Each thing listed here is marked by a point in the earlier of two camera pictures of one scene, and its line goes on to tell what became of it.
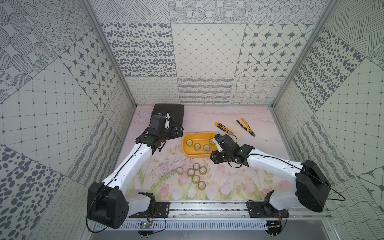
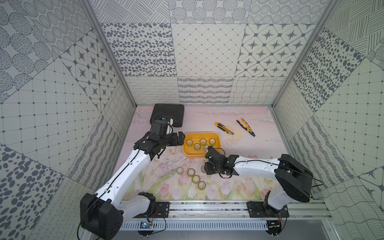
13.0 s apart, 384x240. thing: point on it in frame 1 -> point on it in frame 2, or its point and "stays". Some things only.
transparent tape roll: x=180 y=170 stays
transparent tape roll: x=189 y=142 stays
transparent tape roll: x=203 y=170 -> x=203 y=141
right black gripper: x=216 y=159 -> x=207 y=167
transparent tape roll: x=197 y=147 stays
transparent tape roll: x=211 y=142 stays
